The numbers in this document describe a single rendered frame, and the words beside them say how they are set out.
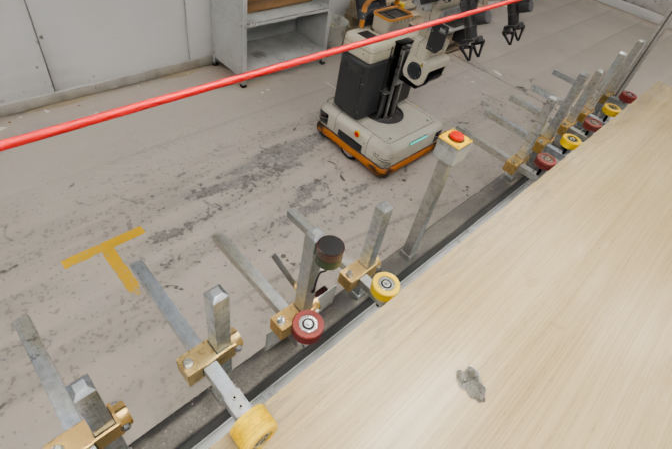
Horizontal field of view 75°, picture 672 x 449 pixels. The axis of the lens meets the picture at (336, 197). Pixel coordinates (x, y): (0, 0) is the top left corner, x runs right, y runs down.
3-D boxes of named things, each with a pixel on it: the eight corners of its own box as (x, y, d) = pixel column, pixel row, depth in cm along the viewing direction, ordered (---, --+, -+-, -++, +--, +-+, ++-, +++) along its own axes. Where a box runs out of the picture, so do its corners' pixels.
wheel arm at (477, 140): (453, 132, 204) (456, 125, 201) (457, 130, 206) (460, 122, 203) (535, 185, 184) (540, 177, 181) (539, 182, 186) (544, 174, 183)
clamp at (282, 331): (269, 327, 115) (270, 317, 111) (308, 300, 123) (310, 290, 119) (282, 343, 112) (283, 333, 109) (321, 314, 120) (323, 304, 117)
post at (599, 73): (546, 151, 231) (597, 68, 198) (549, 149, 233) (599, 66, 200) (552, 154, 229) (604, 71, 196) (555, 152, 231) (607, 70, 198)
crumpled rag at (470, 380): (451, 367, 106) (454, 363, 104) (476, 364, 107) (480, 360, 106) (465, 405, 100) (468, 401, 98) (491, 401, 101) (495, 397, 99)
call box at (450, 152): (430, 157, 125) (439, 135, 120) (444, 149, 129) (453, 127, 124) (449, 170, 122) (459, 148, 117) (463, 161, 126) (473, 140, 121)
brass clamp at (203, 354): (176, 367, 94) (173, 356, 91) (230, 332, 102) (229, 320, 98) (191, 390, 91) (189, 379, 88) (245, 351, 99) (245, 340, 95)
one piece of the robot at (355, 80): (327, 118, 306) (347, -4, 249) (379, 97, 337) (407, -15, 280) (361, 143, 291) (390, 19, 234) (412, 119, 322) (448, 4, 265)
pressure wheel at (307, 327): (282, 342, 115) (285, 319, 107) (305, 325, 119) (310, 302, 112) (302, 365, 111) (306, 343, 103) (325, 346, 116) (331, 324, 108)
